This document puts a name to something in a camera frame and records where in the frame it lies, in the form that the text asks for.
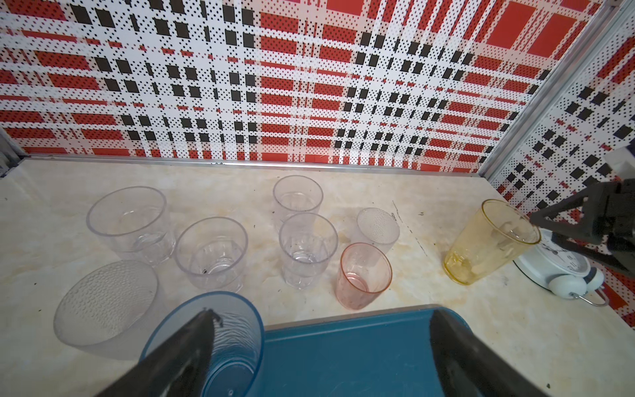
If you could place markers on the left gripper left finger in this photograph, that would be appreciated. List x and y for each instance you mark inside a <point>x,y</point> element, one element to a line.
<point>178,367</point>

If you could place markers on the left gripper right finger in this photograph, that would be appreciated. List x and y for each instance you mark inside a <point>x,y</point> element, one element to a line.
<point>467,367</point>

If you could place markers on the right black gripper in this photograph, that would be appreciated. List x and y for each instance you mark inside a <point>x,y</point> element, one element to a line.
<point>622,208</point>

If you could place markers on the blue textured plastic cup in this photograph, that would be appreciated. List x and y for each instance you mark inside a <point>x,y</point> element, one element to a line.
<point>234,368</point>

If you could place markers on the yellow plastic cup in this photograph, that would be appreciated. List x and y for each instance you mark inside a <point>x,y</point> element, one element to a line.
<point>496,235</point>

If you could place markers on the teal plastic tray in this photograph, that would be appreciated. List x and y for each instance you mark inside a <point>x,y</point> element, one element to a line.
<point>380,353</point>

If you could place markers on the white alarm clock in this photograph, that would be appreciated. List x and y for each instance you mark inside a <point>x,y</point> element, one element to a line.
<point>567,274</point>

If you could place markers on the frosted clear cup left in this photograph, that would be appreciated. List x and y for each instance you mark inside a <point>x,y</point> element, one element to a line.
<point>112,311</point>

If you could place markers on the clear cup middle row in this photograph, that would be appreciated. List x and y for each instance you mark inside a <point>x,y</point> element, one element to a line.
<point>212,254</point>

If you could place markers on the pink plastic cup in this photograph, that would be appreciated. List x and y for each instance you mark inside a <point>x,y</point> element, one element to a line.
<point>365,273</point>

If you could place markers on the clear cup back left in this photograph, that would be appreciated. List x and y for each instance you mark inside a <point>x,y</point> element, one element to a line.
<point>135,223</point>

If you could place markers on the clear cup centre front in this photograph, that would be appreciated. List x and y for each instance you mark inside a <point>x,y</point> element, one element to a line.
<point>308,242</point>

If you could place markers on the clear cup back centre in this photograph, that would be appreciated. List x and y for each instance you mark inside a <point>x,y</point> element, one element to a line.
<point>295,194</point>

